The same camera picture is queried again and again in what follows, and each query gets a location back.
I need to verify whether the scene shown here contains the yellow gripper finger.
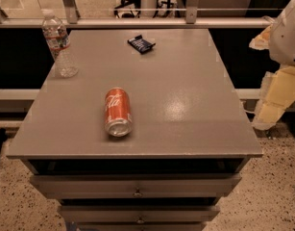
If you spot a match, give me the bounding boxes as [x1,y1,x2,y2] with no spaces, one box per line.
[249,26,272,50]
[252,65,295,130]

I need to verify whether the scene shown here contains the orange coke can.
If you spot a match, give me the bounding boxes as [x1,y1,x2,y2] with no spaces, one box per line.
[105,88,133,137]

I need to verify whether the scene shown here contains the metal window railing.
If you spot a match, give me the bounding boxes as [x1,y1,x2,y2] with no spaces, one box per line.
[0,0,273,28]

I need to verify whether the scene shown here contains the dark blue snack packet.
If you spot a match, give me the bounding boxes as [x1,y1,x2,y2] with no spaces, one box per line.
[128,35,155,54]

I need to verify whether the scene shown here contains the grey drawer cabinet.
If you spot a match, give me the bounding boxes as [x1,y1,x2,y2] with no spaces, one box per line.
[8,29,262,231]

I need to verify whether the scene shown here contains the clear plastic water bottle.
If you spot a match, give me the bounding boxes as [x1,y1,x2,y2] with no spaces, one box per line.
[41,9,79,78]

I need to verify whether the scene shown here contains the upper grey drawer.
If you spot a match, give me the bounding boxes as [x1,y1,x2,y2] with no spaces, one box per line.
[31,173,241,199]

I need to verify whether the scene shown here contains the grey drawer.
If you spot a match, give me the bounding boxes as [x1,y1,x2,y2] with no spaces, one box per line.
[31,173,241,199]
[59,205,219,224]

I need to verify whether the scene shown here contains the lower grey drawer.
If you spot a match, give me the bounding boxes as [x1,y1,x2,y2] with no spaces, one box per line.
[59,205,219,224]

